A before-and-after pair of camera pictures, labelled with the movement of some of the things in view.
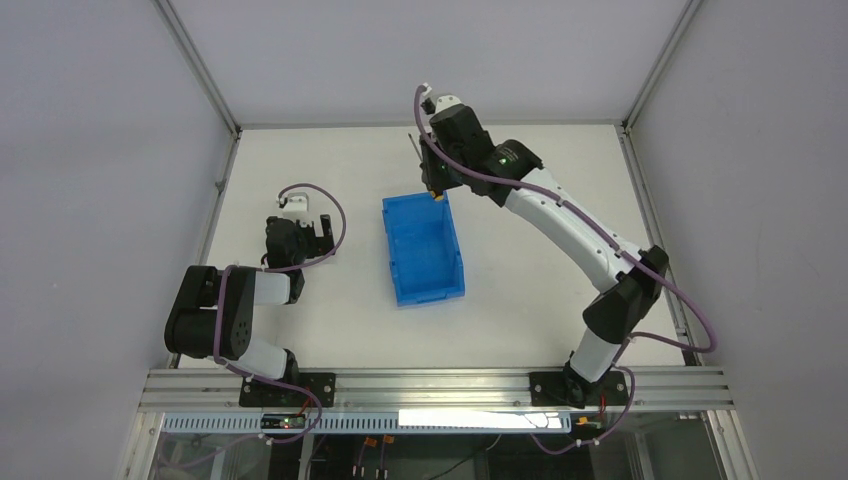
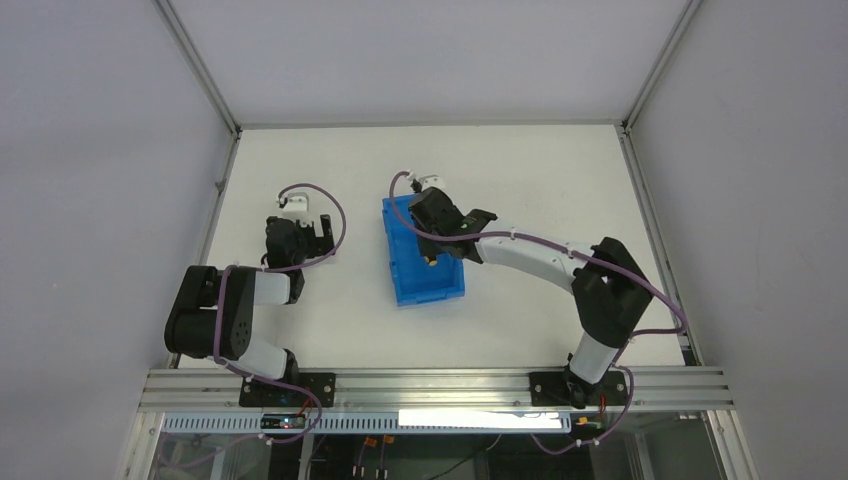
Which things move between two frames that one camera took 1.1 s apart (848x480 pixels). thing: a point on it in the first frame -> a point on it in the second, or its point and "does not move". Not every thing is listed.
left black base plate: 261,394 does not move
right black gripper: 429,169 -> 438,234
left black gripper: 315,240 does not move
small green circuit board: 283,421 does not move
